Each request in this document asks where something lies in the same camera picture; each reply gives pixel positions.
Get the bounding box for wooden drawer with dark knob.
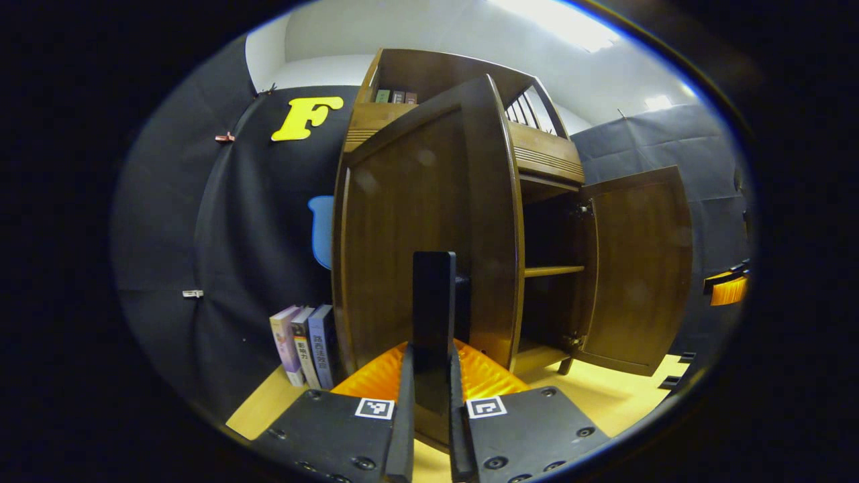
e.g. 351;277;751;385
344;102;586;186

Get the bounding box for lavender book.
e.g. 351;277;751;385
270;305;307;388

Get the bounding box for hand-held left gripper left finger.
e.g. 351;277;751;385
250;341;415;483

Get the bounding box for wooden double-door shoe cabinet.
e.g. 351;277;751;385
342;48;586;376

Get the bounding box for blue grey book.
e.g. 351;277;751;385
307;304;340;390

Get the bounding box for dark book with yellow label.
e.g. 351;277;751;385
291;307;323;390

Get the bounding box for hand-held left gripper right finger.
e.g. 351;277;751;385
448;339;611;483

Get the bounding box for large ceiling light panel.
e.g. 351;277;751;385
490;0;625;54

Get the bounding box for black backdrop cloth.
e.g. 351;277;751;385
111;34;756;417

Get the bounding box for wooden cabinet door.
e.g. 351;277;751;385
570;166;693;376
332;74;525;450

